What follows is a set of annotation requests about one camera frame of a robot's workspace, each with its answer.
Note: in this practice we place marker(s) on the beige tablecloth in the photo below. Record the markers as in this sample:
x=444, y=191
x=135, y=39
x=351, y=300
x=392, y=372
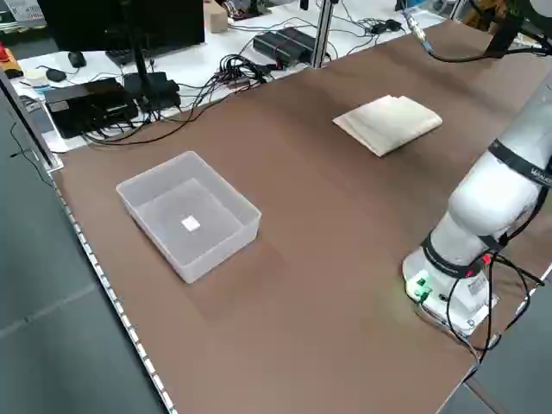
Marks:
x=388, y=123

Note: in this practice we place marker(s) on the white label sticker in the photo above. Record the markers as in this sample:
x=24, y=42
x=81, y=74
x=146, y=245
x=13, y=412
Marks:
x=190, y=222

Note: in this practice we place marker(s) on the translucent plastic bin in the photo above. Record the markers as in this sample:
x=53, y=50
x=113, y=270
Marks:
x=142, y=202

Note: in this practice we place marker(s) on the black ribbed power box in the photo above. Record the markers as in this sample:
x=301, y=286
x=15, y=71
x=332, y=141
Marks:
x=274, y=47
x=299, y=41

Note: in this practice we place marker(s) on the beige cardboard block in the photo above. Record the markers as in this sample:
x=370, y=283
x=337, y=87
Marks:
x=218, y=21

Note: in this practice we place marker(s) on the black monitor stand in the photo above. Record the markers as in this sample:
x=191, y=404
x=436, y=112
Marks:
x=139, y=69

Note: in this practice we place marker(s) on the black power adapter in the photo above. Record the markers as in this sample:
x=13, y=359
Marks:
x=381, y=29
x=394, y=24

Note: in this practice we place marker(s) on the black dock box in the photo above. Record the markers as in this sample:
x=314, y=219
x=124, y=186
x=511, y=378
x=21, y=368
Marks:
x=86, y=108

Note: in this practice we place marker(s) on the black keyboard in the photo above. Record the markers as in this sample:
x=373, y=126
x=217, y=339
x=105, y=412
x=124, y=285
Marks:
x=121, y=57

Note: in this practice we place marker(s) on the black monitor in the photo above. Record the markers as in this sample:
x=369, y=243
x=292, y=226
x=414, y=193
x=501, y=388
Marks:
x=121, y=21

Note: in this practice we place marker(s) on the black computer mouse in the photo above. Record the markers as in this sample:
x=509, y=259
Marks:
x=77, y=59
x=56, y=75

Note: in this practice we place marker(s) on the cream tape roll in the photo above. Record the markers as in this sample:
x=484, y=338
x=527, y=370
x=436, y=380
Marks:
x=36, y=76

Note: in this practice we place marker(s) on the red yellow stop button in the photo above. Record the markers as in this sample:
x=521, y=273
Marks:
x=6, y=64

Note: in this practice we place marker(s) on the aluminium camera post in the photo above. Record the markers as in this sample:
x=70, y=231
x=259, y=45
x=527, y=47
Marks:
x=322, y=34

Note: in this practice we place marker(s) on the aluminium frame rail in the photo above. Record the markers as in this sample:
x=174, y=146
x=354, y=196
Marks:
x=32, y=125

